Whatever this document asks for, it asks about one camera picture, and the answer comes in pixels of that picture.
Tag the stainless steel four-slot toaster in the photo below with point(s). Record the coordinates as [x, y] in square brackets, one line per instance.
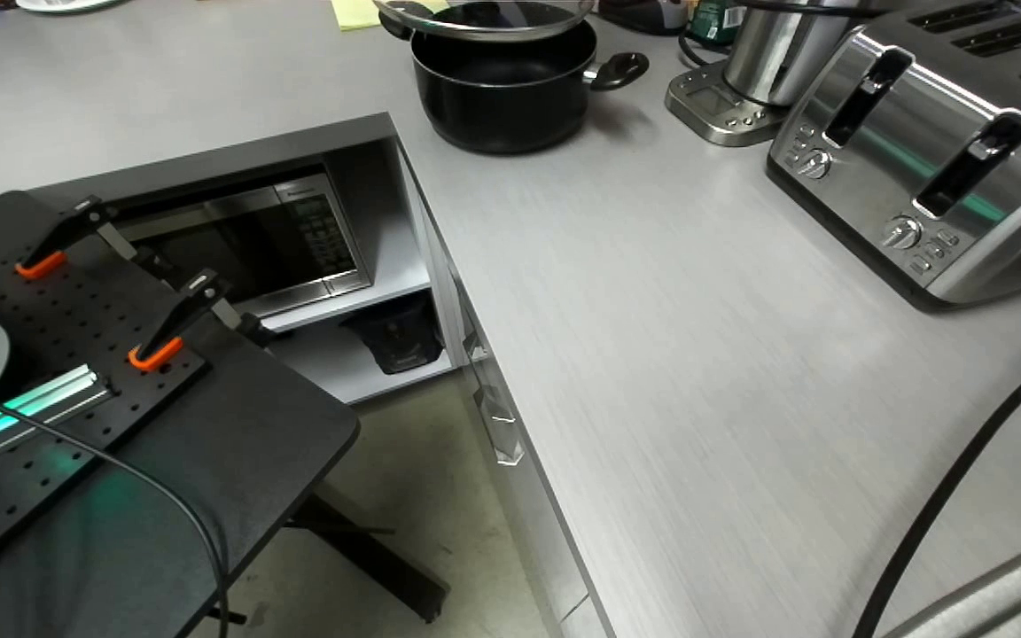
[889, 142]

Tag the silver appliance base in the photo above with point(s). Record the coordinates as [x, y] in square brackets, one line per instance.
[712, 108]

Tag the yellow paper sheet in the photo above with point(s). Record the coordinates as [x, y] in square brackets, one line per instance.
[357, 11]

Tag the black table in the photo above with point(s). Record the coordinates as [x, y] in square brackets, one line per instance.
[240, 437]

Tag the black cooking pot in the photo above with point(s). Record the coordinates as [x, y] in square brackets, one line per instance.
[499, 101]

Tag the black item under microwave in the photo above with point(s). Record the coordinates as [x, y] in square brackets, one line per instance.
[398, 337]

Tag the built-in microwave oven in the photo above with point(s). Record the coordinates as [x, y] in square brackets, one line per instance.
[263, 242]

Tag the black perforated mounting board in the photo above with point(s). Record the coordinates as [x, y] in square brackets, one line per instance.
[62, 323]

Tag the teal container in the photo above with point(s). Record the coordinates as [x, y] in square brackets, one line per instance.
[715, 18]

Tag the stainless steel jug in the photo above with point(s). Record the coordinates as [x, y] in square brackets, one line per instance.
[777, 56]

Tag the dark appliance behind pot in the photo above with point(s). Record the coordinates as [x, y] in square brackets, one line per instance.
[639, 11]

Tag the white object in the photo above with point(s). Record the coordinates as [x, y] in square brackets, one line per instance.
[62, 4]

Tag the grey ribbed panel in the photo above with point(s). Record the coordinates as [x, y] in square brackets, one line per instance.
[1007, 596]

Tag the glass lid with black knob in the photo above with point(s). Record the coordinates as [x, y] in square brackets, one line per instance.
[440, 27]

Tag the aluminium profile rail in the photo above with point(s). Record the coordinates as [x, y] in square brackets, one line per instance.
[37, 401]

